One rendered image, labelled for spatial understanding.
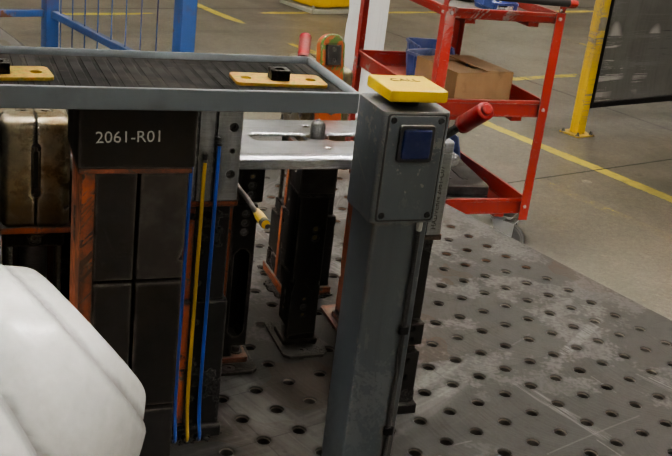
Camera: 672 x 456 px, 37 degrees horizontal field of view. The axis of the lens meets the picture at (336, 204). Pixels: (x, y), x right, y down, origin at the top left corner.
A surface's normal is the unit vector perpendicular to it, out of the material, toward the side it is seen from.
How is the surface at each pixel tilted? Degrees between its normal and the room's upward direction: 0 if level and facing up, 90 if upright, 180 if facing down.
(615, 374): 0
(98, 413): 68
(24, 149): 90
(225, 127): 90
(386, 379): 90
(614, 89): 88
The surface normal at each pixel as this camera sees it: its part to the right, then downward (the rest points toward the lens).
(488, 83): 0.47, 0.36
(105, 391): 0.88, -0.17
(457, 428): 0.11, -0.93
